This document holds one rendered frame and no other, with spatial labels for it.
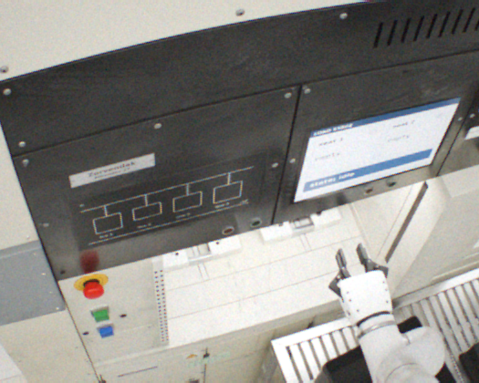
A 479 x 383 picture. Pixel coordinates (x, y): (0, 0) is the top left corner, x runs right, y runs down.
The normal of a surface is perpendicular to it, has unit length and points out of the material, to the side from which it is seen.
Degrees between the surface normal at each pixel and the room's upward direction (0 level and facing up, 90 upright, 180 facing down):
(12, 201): 90
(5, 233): 90
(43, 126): 90
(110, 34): 88
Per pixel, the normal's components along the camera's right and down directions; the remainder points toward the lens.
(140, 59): 0.32, 0.83
